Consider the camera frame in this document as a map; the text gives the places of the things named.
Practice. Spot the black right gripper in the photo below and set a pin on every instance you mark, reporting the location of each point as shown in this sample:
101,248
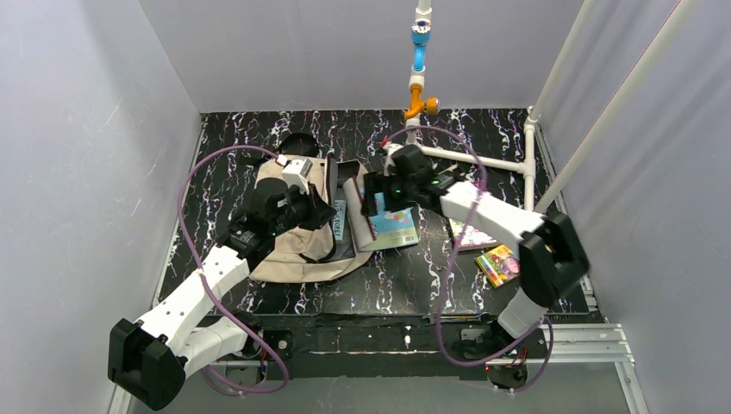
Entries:
370,194

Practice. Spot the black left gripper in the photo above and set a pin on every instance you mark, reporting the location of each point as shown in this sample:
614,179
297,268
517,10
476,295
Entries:
319,209

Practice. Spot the blue cartoon mouse book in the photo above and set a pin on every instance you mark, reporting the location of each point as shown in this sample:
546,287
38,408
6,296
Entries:
385,230

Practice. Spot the beige canvas backpack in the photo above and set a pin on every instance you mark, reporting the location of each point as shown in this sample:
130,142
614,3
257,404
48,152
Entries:
308,256

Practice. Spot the purple 117-storey treehouse book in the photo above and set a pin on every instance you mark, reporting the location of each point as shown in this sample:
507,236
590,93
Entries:
465,237

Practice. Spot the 143-storey treehouse book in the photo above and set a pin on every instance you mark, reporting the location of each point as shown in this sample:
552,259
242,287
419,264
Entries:
338,222

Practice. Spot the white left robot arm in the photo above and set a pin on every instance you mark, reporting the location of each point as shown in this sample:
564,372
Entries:
152,356

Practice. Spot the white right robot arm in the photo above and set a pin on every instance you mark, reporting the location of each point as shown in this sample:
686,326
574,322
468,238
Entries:
551,257

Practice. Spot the colourful crayon box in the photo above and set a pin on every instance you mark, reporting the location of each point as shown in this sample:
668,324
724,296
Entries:
500,265

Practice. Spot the blue orange pipe fitting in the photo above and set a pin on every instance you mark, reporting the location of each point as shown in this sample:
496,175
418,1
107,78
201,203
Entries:
420,35

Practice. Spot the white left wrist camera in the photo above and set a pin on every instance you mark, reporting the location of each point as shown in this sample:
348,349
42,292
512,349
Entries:
295,172

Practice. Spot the white PVC pipe frame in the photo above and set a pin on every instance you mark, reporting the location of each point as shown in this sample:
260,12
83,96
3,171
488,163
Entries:
611,51

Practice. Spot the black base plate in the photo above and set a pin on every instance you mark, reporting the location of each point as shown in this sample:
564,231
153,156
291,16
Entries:
358,346

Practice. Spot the aluminium rail frame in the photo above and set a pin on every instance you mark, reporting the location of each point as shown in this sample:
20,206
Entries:
572,343

